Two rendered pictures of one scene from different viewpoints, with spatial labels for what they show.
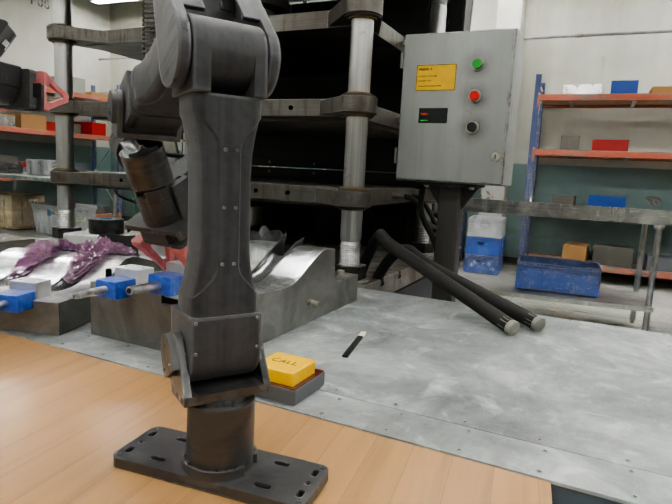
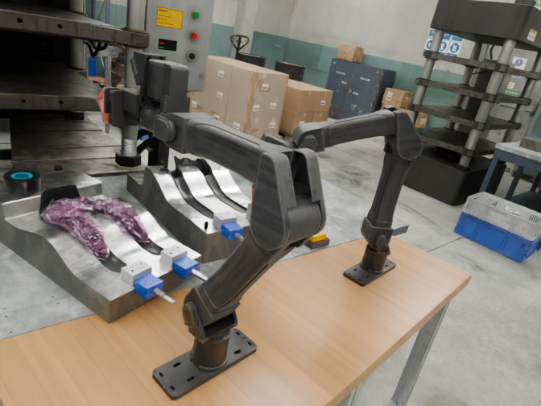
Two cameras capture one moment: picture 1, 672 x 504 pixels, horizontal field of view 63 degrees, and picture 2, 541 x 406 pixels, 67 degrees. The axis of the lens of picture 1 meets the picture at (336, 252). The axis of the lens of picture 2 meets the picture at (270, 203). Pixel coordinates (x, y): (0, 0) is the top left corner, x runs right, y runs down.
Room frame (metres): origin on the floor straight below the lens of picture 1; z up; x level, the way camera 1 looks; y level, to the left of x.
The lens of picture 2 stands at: (0.42, 1.20, 1.38)
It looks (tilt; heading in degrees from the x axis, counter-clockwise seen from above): 22 degrees down; 290
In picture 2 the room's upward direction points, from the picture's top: 11 degrees clockwise
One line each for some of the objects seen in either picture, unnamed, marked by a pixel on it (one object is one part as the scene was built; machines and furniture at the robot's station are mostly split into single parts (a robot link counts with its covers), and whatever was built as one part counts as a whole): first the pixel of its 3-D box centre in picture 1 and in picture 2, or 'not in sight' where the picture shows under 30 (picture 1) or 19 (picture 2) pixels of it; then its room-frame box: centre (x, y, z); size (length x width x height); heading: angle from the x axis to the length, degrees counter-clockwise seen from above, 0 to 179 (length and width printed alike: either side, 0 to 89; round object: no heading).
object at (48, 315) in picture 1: (79, 270); (89, 230); (1.11, 0.53, 0.86); 0.50 x 0.26 x 0.11; 172
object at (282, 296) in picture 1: (245, 280); (200, 196); (1.04, 0.17, 0.87); 0.50 x 0.26 x 0.14; 154
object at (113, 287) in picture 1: (110, 288); (233, 232); (0.82, 0.34, 0.89); 0.13 x 0.05 x 0.05; 154
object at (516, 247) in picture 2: not in sight; (497, 232); (-0.30, -2.76, 0.11); 0.61 x 0.41 x 0.22; 156
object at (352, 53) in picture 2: not in sight; (350, 52); (2.49, -7.06, 1.26); 0.42 x 0.33 x 0.29; 156
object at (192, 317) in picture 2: not in sight; (210, 314); (0.69, 0.67, 0.90); 0.09 x 0.06 x 0.06; 71
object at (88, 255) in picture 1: (81, 250); (92, 215); (1.11, 0.53, 0.90); 0.26 x 0.18 x 0.08; 172
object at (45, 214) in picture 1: (64, 219); not in sight; (5.94, 3.00, 0.42); 0.60 x 0.42 x 0.33; 60
